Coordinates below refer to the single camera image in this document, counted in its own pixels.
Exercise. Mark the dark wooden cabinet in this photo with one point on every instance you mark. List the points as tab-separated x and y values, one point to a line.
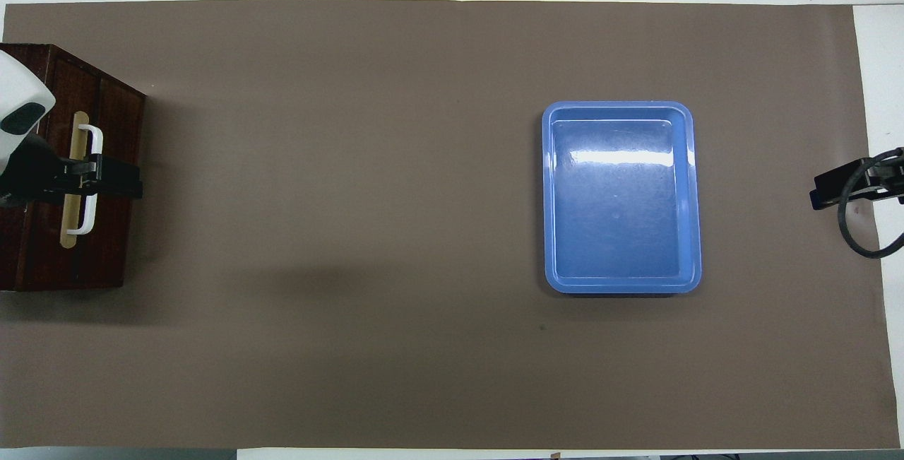
116	255

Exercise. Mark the brown paper table mat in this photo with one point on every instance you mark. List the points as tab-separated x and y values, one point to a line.
353	234

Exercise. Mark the blue plastic tray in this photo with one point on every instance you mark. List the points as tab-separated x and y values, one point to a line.
621	220

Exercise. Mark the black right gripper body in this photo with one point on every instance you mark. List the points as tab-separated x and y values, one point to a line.
883	181

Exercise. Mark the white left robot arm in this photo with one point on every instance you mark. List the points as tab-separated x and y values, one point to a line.
21	82

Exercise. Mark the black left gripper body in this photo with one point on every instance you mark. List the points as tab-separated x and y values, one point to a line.
28	177

